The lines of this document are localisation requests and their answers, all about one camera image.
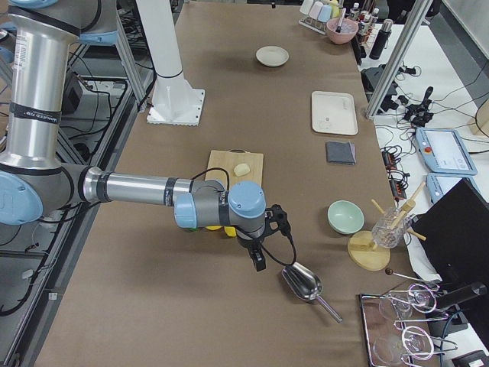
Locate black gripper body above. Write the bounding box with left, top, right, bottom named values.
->
left=236, top=227, right=266, bottom=252

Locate beige round plate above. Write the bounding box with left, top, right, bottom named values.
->
left=255, top=46, right=290, bottom=67

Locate white steamed bun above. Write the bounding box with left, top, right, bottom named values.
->
left=233, top=163, right=251, bottom=177

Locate cream rabbit tray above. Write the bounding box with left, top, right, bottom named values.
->
left=311, top=91, right=358, bottom=136

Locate black tray with glasses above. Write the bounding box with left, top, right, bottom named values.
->
left=358, top=281, right=489, bottom=367

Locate yellow lemon near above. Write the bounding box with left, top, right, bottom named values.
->
left=224, top=226, right=237, bottom=238

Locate steel scoop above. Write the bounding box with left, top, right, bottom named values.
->
left=282, top=261, right=343, bottom=323

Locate wooden cutting board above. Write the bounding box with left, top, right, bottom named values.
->
left=208, top=150, right=264, bottom=187

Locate mint green bowl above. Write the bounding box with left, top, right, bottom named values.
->
left=327, top=200, right=364, bottom=235

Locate wooden cup stand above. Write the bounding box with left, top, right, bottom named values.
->
left=348, top=181, right=426, bottom=271

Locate grey folded cloth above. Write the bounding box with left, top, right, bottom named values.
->
left=325, top=141, right=356, bottom=165

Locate glass cup on stand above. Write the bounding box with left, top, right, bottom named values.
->
left=372, top=207, right=412, bottom=248

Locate lower teach pendant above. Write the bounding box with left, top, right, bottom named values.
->
left=426, top=172, right=478, bottom=204

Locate teach pendant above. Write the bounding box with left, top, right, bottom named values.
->
left=426, top=172, right=478, bottom=204
left=415, top=128, right=478, bottom=176

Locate upper teach pendant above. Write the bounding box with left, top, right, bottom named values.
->
left=415, top=128, right=478, bottom=176

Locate black thermos bottle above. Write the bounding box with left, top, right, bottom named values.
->
left=369, top=18, right=393, bottom=60

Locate pink bowl with ice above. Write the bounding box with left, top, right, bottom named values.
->
left=326, top=18, right=358, bottom=45

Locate white cup rack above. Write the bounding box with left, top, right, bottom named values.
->
left=299, top=0, right=342, bottom=34

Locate steel tongs black tip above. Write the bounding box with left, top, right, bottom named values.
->
left=335, top=8, right=346, bottom=34

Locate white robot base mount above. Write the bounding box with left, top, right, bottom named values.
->
left=137, top=0, right=205, bottom=126

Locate aluminium frame post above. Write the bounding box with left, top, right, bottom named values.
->
left=365, top=0, right=432, bottom=121

